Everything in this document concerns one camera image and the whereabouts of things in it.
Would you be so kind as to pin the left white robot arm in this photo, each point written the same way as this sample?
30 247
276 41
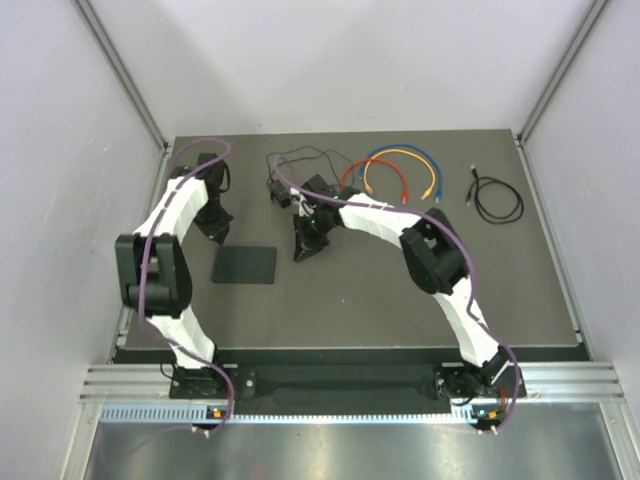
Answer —
154 277

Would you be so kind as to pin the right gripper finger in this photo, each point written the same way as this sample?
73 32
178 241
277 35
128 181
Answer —
313 250
300 250

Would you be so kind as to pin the black network switch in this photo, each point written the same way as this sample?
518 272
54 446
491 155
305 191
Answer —
255 265

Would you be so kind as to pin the slotted grey cable duct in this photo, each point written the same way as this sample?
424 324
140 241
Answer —
209 415

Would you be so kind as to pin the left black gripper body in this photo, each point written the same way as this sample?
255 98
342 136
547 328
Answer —
212 217

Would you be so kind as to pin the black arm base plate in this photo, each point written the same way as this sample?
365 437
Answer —
425 380

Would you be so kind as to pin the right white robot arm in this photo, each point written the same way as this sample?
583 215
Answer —
436 261

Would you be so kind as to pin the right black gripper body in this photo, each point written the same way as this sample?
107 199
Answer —
313 224

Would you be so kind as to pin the aluminium frame rail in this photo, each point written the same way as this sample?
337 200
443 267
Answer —
547 382

